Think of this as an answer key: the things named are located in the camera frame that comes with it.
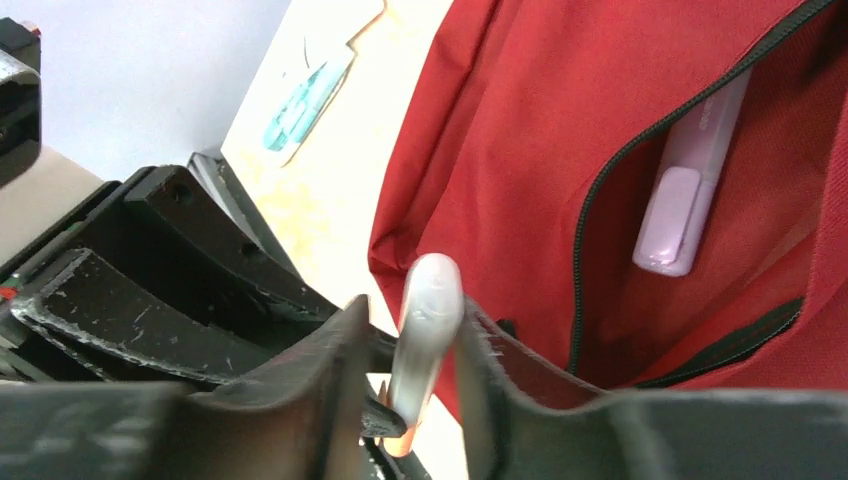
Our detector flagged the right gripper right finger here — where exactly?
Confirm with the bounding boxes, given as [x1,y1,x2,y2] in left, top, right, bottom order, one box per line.
[455,301,847,479]

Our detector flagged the orange highlighter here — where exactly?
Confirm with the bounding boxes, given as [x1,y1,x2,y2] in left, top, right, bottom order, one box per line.
[382,253,464,458]

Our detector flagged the pink highlighter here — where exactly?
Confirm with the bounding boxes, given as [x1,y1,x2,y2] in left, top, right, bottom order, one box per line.
[632,69,752,277]

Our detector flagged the red backpack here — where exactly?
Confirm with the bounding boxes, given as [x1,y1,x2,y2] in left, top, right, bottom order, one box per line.
[368,1,847,390]

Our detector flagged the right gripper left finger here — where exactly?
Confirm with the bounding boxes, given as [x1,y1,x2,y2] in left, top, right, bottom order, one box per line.
[1,295,369,479]

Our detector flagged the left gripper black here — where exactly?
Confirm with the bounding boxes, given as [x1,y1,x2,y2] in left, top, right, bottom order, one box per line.
[1,165,337,384]

